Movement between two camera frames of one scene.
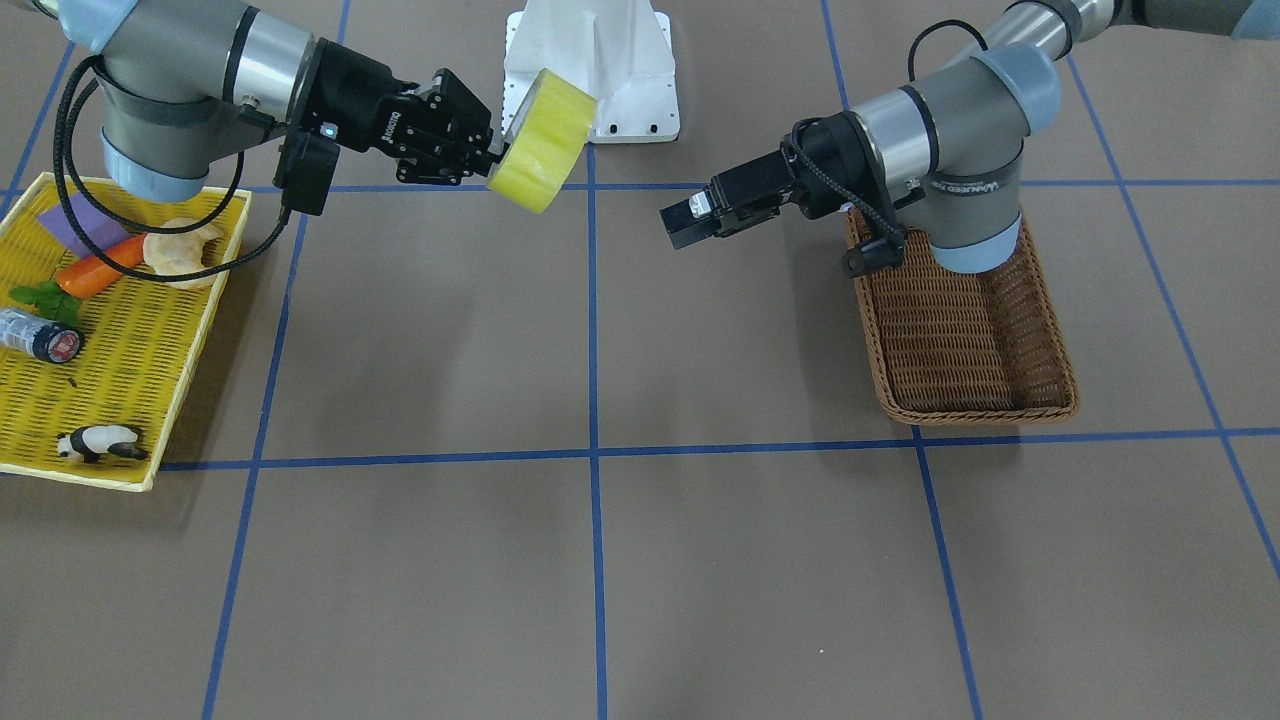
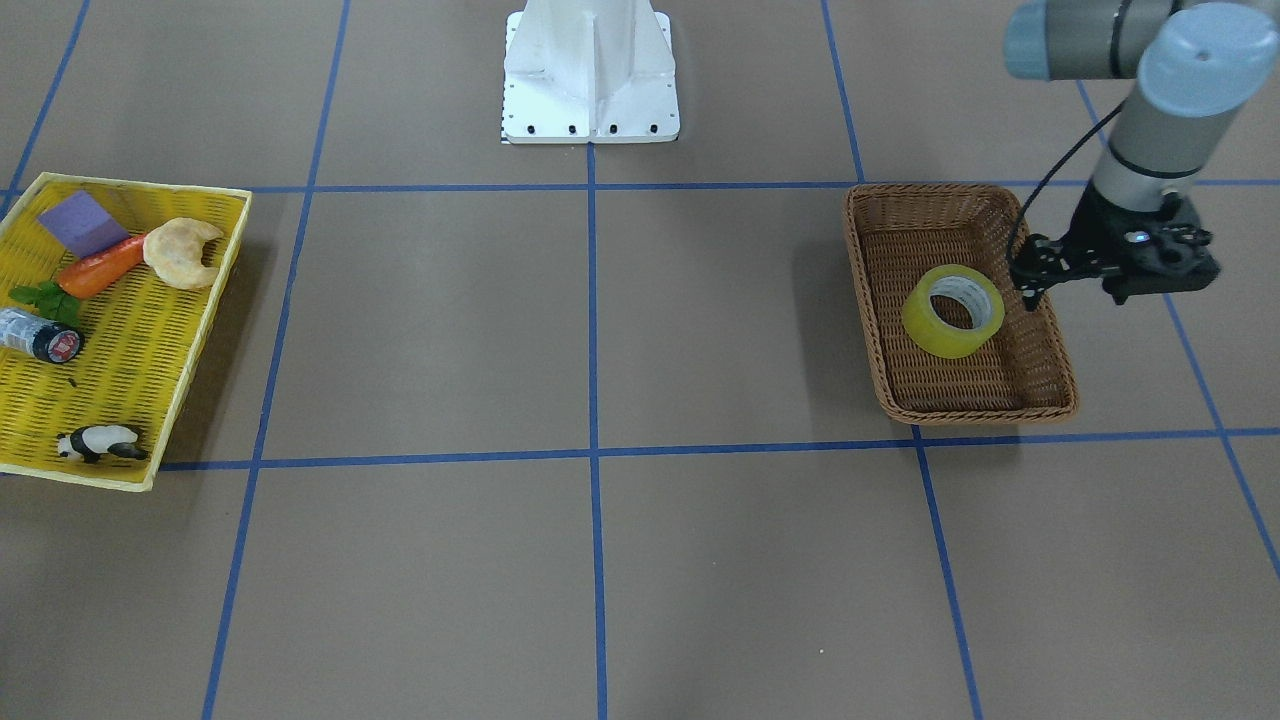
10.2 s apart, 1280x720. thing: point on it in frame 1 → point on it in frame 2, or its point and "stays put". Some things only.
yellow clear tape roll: (544, 145) → (931, 333)
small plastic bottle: (38, 336) stays put
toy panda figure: (92, 442) stays put
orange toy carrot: (59, 299) stays put
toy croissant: (180, 253) stays put
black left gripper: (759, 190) → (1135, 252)
